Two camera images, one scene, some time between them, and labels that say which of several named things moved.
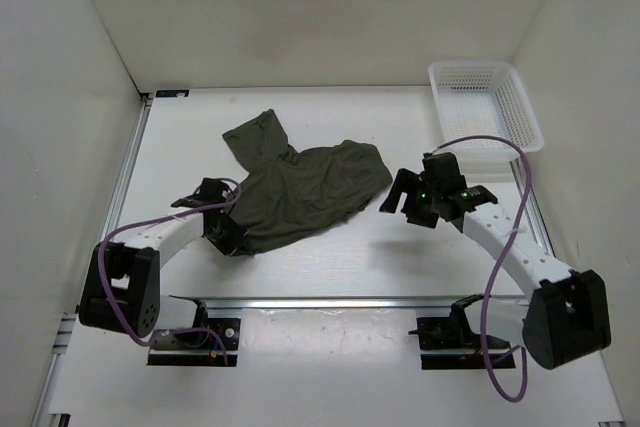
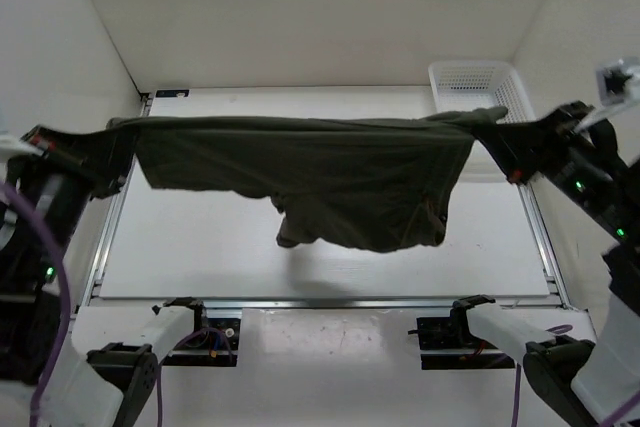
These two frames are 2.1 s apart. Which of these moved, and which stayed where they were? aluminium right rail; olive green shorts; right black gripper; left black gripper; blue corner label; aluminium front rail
Moved: left black gripper; olive green shorts; right black gripper
Stayed: aluminium right rail; blue corner label; aluminium front rail
